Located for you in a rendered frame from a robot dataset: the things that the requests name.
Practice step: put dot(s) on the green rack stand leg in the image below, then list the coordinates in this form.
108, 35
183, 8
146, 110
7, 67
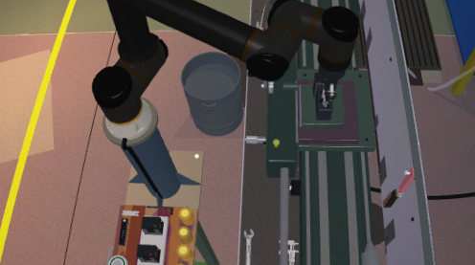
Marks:
206, 244

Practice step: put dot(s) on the green white round button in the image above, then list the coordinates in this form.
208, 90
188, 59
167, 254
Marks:
118, 261

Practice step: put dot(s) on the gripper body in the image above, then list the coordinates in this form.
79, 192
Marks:
326, 79

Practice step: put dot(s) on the green lathe carriage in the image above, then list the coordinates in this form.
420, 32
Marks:
281, 124

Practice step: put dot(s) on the green lathe body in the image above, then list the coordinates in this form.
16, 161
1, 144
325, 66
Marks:
336, 205

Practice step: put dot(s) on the grey splash guard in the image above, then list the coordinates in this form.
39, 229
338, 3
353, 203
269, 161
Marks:
397, 116

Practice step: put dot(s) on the purple cross slide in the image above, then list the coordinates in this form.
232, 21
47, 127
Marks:
350, 131

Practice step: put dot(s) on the silver tool post lever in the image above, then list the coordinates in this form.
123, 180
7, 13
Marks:
330, 89

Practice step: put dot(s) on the black tool holder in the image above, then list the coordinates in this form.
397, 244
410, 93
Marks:
149, 254
152, 225

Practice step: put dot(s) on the grey tailstock centre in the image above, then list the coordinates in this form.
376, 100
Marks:
369, 255

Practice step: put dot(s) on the blue yellow cart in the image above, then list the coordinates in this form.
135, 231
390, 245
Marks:
458, 5

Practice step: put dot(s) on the grey lead screw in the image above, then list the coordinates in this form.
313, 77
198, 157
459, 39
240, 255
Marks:
284, 213

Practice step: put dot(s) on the silver open wrench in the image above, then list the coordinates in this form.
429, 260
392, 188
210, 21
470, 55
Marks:
248, 244

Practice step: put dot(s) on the black stop block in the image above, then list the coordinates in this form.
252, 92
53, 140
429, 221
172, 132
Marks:
295, 187

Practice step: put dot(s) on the black flat bar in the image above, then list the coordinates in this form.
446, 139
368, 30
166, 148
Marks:
123, 232

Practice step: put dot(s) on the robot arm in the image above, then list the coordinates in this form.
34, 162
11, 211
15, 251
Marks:
178, 3

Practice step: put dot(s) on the brown brush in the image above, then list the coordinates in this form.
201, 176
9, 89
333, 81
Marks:
389, 198

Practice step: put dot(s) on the silver caliper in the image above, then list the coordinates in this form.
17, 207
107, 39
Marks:
291, 252

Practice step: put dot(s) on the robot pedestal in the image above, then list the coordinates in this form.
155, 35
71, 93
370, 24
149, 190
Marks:
154, 161

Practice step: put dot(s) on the dark slatted rack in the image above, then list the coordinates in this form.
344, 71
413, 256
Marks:
413, 20

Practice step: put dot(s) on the grey metal drum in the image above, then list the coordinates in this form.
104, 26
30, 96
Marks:
213, 94

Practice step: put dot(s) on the yellow knob lever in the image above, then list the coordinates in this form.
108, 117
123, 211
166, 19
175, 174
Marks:
275, 142

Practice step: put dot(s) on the yellow round knob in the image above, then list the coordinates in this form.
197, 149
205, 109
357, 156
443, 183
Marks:
185, 215
184, 252
184, 233

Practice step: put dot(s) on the dark blue tool post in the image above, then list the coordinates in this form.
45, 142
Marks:
324, 112

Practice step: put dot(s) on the red flat tool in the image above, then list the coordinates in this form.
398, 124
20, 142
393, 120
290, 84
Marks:
406, 181

